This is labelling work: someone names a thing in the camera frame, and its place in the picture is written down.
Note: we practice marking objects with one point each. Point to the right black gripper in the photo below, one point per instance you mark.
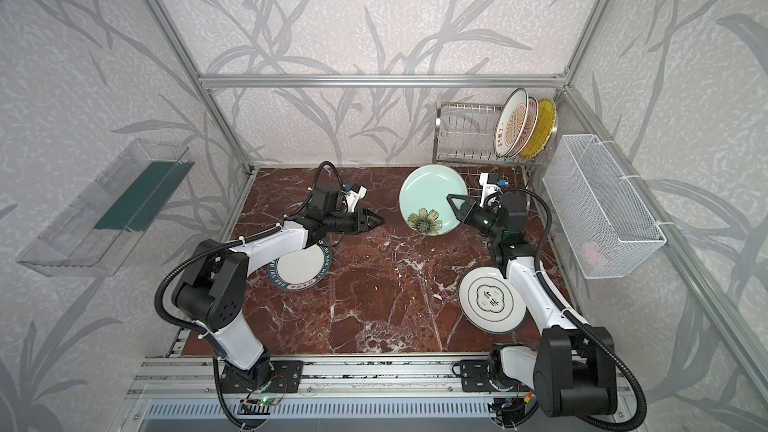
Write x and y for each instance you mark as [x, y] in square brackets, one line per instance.
[470, 212]

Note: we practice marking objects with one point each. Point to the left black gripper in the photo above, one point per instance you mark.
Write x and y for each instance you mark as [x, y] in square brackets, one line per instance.
[349, 219]

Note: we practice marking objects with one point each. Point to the mint green flower plate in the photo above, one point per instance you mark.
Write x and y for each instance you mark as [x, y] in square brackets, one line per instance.
[423, 199]

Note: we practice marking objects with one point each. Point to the orange sunburst plate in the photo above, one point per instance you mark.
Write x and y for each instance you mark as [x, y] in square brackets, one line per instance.
[528, 128]
[511, 122]

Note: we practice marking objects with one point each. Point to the yellow grid plate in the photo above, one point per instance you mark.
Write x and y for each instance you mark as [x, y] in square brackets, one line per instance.
[547, 116]

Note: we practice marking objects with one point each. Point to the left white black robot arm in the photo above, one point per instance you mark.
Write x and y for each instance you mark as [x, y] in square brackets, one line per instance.
[206, 292]

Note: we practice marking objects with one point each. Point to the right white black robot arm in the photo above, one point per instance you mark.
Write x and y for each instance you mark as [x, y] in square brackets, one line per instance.
[573, 371]

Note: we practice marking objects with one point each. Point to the steel two-tier dish rack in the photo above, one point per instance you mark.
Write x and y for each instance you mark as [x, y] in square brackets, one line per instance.
[463, 140]

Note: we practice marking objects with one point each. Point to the green rimmed Chinese text plate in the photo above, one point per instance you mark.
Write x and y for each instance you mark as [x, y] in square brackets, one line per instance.
[301, 270]

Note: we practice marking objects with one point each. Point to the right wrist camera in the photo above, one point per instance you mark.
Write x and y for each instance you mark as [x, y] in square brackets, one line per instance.
[490, 183]

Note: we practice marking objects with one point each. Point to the white wire mesh basket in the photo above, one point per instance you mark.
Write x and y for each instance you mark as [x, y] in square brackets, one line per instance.
[609, 228]

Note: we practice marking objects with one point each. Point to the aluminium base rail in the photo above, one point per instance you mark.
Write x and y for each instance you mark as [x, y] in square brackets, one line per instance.
[409, 375]

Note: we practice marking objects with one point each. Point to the clear plastic wall tray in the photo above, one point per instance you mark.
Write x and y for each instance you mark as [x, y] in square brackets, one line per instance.
[95, 234]

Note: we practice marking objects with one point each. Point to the aluminium cage frame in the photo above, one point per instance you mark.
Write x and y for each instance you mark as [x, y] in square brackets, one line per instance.
[741, 342]

